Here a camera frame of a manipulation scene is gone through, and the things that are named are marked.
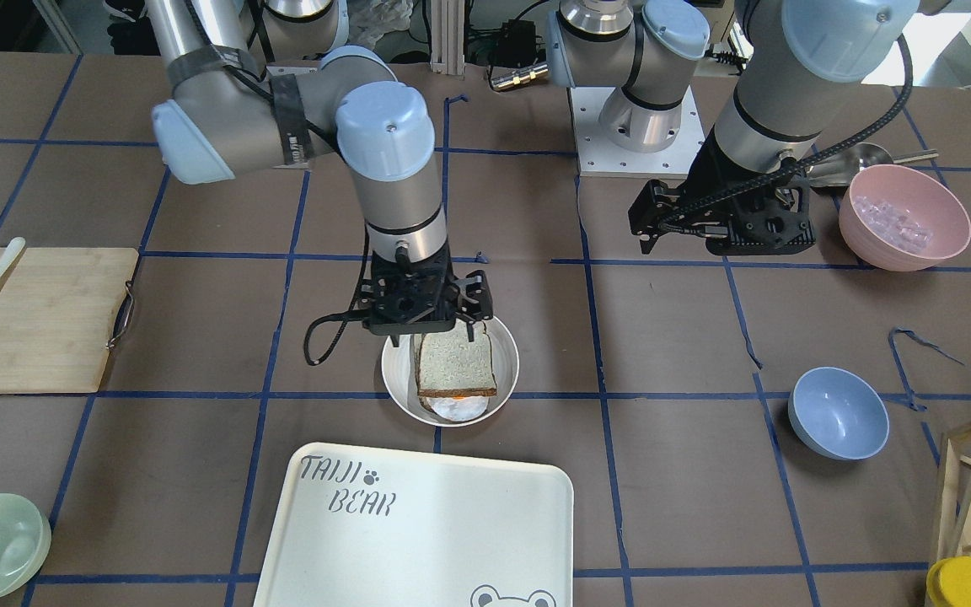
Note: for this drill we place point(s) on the white bear tray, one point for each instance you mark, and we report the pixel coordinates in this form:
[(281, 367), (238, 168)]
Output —
[(362, 526)]

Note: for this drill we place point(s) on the bread slice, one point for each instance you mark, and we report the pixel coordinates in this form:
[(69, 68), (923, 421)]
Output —
[(457, 363)]

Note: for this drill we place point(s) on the metal ladle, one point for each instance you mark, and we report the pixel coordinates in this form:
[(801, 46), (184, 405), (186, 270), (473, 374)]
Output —
[(839, 170)]

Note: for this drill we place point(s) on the blue bowl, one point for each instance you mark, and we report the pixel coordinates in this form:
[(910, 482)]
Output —
[(838, 415)]

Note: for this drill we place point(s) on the pink bowl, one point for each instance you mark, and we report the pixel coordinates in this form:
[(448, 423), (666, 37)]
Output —
[(899, 219)]

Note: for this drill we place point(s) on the white round plate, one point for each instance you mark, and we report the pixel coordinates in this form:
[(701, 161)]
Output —
[(398, 375)]

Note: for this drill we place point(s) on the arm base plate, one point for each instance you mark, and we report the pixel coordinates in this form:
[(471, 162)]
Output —
[(598, 156)]

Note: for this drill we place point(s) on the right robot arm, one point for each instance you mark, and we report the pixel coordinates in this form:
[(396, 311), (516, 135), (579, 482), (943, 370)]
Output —
[(224, 121)]

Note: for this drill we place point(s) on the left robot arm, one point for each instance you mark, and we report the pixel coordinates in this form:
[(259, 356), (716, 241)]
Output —
[(808, 57)]

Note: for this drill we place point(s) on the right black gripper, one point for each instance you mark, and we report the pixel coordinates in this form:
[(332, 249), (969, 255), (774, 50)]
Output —
[(478, 297)]

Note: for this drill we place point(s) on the fried egg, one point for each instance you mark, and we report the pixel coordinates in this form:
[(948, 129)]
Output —
[(458, 409)]

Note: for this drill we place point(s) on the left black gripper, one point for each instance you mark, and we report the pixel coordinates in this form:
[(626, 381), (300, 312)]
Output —
[(715, 181)]

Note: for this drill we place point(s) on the wooden cutting board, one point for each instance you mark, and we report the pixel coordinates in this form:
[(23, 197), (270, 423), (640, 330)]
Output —
[(58, 307)]

